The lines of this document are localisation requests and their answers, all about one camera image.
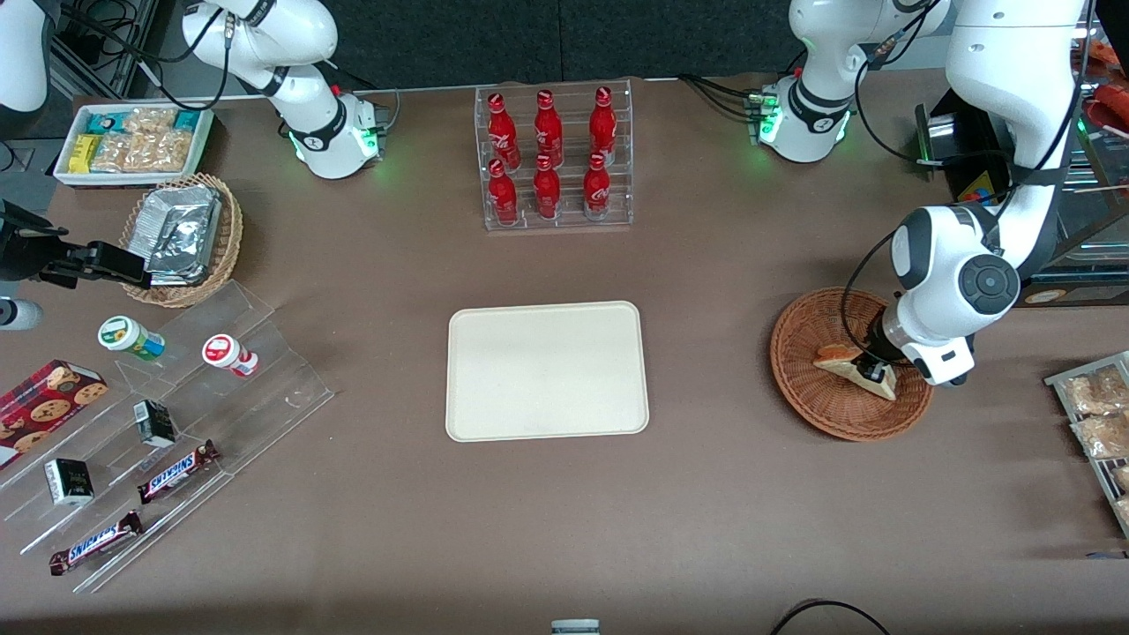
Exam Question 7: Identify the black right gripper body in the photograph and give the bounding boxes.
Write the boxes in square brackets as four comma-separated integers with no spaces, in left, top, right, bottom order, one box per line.
[0,201,89,288]

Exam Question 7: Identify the triangular sandwich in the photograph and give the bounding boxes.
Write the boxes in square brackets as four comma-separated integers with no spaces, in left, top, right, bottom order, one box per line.
[812,344,898,402]

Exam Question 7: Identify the brown round wicker basket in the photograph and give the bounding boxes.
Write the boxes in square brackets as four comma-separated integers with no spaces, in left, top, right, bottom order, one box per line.
[770,288,935,442]

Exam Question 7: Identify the light tan wicker basket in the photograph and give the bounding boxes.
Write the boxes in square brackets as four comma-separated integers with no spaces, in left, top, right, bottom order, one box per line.
[119,173,244,308]

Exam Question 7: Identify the grey tray of snack bags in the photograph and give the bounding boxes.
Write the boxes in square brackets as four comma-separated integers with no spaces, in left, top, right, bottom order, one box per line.
[1045,351,1129,539]

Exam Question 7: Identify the cream rectangular plastic tray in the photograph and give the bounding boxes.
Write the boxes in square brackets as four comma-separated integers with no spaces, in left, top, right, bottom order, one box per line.
[445,301,651,443]

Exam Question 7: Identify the silver foil packs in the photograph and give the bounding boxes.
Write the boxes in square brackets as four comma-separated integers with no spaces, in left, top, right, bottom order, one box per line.
[141,185,222,286]

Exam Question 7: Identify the green lid white cup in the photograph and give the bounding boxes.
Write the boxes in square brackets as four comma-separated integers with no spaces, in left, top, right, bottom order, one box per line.
[97,315,167,362]

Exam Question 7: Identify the white rectangular snack bin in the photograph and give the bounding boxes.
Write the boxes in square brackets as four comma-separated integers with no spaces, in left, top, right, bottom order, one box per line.
[53,104,215,188]

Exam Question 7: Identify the clear bag of nuts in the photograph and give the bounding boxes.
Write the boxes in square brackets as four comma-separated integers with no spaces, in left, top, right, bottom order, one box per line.
[122,131,192,174]

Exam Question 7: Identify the red lid white cup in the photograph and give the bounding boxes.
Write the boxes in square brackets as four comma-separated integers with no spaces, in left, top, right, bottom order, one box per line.
[201,333,260,378]

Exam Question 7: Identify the clear bag of crackers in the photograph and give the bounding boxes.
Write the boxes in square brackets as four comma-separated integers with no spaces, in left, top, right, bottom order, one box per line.
[1063,365,1129,415]
[1071,413,1129,460]

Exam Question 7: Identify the red plaid cookie box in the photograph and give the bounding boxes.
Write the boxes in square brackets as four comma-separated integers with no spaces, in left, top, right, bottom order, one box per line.
[0,359,109,471]

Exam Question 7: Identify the small black carton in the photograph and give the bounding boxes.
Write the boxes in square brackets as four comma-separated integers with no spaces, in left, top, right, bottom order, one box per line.
[132,400,177,449]
[44,458,94,506]

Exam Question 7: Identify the clear acrylic stepped display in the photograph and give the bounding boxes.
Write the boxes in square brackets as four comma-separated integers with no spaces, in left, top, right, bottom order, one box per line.
[0,280,336,594]

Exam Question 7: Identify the steel warmer pan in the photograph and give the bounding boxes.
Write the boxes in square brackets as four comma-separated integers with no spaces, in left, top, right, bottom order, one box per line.
[1058,172,1129,252]

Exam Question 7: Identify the black food warmer machine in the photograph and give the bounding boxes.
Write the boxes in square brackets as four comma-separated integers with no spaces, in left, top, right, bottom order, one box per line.
[915,18,1129,308]

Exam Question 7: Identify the brown Snickers bar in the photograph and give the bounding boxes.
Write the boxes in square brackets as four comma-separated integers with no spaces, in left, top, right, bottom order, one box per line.
[137,440,221,504]
[49,511,145,576]

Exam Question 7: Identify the red cola bottle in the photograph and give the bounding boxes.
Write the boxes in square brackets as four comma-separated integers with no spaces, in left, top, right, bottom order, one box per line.
[487,93,521,170]
[488,159,520,227]
[583,153,611,220]
[589,86,617,164]
[534,154,562,220]
[534,89,565,167]

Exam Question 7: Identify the clear acrylic bottle rack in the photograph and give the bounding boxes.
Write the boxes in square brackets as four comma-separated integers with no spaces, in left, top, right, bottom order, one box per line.
[475,78,635,232]

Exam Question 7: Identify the red orange packaged food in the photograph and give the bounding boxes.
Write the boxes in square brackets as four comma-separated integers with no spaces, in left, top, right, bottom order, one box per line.
[1089,37,1129,133]

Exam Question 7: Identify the black looped cable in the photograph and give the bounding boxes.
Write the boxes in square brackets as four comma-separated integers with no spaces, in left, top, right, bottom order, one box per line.
[769,599,892,635]

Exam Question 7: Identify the black arm base cables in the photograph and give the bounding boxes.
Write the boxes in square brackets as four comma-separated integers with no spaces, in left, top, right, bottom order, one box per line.
[677,74,770,121]

